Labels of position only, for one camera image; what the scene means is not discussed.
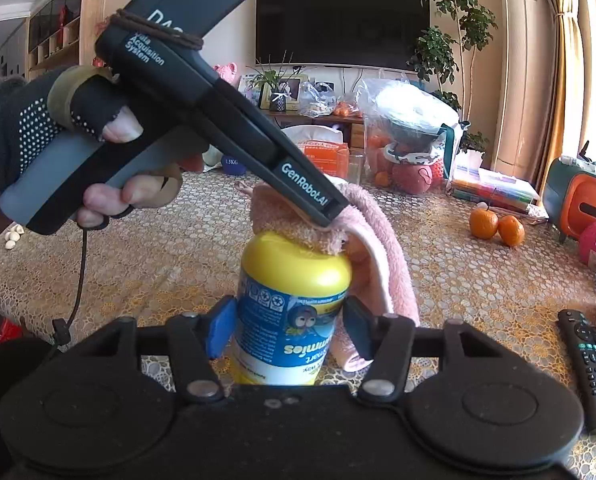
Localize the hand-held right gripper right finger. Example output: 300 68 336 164
343 296 515 404

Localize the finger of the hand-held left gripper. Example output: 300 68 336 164
198 116 330 229
203 79 350 222

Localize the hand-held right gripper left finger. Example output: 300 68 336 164
73 296 239 404

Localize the yellow bottle with blue label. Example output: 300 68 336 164
230 230 353 387

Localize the pink towel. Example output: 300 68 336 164
235 175 421 373

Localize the person's left hand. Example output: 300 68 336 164
0 66 184 232

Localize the purple dumbbell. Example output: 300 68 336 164
220 152 246 176

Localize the orange tissue pack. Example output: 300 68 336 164
280 125 351 181

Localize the wooden television cabinet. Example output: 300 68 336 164
265 110 366 151

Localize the clear drinking glass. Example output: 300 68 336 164
347 152 368 185

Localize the clear bag of snacks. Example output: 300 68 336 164
298 80 336 117

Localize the small plant in black pot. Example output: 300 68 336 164
248 50 309 112

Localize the pink bear toy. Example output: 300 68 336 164
212 62 242 88

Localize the pastel photo card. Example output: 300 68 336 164
238 74 264 106

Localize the plastic-covered grey bowl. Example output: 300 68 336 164
360 77 466 153

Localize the dark green ribbon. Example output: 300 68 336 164
438 120 471 181

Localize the black flat television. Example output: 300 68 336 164
255 0 431 71

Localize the orange mandarin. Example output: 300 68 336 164
469 206 500 240
498 215 526 247

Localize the stack of colourful books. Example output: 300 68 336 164
448 150 549 223

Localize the tall green houseplant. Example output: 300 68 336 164
407 0 499 158

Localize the black remote control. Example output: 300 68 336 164
557 308 596 435

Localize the white standing air conditioner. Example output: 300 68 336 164
493 0 561 176

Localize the green and orange desk organizer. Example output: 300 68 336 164
548 156 596 243

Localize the yellow curtain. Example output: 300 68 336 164
543 0 586 196

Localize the brown hair tie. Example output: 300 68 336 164
109 9 205 52

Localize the wooden photo frame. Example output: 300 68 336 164
260 74 310 111

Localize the wooden wall shelf unit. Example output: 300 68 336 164
25 0 109 73

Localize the black lanyard cord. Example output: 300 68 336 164
52 227 90 346

